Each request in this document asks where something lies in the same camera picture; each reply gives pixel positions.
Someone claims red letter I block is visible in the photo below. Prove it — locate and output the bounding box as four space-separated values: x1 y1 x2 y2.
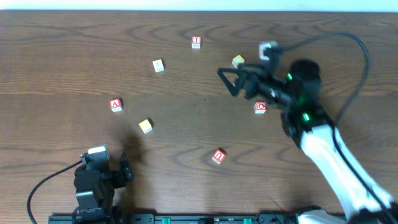
192 36 201 49

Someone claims red letter A block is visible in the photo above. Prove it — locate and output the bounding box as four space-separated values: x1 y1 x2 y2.
109 98 123 113

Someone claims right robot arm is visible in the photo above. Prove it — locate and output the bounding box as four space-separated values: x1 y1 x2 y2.
218 60 397 223

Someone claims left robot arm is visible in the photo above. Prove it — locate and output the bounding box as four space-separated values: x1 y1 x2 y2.
74 151 133 224

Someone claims red letter G block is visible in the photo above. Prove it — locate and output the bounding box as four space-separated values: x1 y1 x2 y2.
254 101 267 114

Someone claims yellow block far side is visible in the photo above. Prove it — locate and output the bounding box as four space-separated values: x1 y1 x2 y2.
231 55 245 68

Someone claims yellow block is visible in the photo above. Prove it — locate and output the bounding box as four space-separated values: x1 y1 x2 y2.
231 55 245 68
139 119 153 134

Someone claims yellow block near centre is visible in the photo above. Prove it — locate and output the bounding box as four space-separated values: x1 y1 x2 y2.
139 119 153 134

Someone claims red letter U block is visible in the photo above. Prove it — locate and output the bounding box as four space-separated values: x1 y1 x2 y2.
212 149 226 164

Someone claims white patterned wooden block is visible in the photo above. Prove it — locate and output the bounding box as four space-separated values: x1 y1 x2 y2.
152 59 164 73

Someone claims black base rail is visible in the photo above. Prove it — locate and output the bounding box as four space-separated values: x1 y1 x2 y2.
47 212 398 224

